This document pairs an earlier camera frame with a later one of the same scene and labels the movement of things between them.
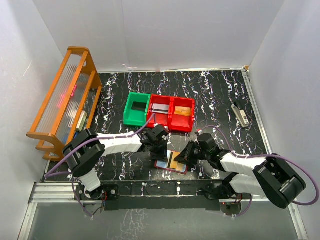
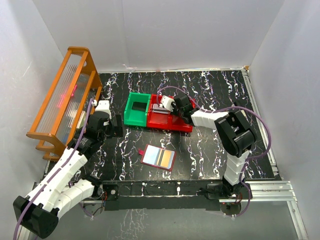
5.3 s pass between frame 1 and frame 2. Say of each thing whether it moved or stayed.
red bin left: stayed
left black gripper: moved
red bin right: stayed
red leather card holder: moved
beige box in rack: stayed
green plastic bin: stayed
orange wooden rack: stayed
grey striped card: stayed
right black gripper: moved
